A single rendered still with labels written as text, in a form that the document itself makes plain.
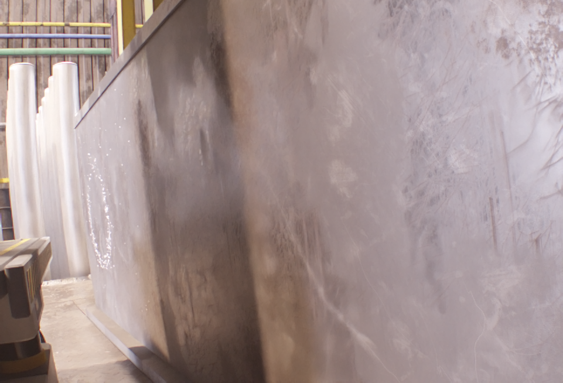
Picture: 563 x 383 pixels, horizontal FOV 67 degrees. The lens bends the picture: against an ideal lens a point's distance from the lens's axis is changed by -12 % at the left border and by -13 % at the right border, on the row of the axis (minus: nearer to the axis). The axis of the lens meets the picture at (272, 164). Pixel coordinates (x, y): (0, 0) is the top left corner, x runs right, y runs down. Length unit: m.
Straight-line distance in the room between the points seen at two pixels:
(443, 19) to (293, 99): 0.20
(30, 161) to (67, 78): 0.58
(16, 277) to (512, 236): 0.41
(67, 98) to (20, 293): 2.70
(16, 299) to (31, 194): 2.55
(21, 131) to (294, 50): 2.66
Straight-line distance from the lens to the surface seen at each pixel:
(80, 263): 3.04
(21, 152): 3.03
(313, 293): 0.50
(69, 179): 3.04
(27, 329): 0.68
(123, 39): 1.65
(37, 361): 0.79
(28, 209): 3.00
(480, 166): 0.34
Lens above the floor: 0.36
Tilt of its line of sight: 4 degrees up
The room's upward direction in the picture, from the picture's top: 7 degrees counter-clockwise
